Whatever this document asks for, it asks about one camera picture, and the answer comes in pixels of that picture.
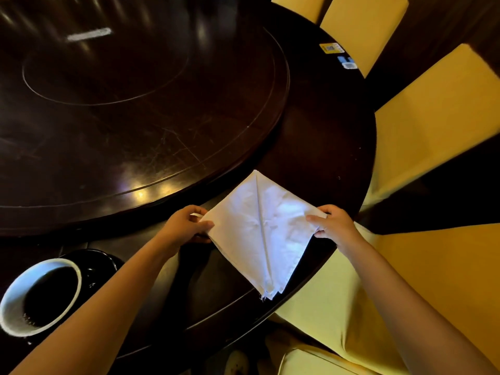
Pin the yellow sticker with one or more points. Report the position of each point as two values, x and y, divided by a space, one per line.
331 48

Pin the person's right thumb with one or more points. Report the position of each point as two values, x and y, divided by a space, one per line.
315 221

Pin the person's right hand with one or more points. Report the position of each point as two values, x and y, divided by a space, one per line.
339 228

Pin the person's left forearm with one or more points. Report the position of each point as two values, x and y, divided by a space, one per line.
97 312

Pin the dark wooden round turntable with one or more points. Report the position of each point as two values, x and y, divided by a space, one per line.
129 113

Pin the white cloth napkin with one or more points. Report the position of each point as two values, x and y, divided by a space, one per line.
259 230

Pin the white cup with black inside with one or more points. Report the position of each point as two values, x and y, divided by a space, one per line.
15 296

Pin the person's right forearm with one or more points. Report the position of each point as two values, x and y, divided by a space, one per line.
410 316

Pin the person's left thumb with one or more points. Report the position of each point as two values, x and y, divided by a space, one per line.
204 227

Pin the pale yellow covered chair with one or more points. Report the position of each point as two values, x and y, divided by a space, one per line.
332 304

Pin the person's left hand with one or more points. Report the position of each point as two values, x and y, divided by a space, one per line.
177 230

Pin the black saucer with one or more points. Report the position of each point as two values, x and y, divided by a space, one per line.
95 265

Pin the blue sticker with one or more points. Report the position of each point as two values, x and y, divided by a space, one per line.
348 62

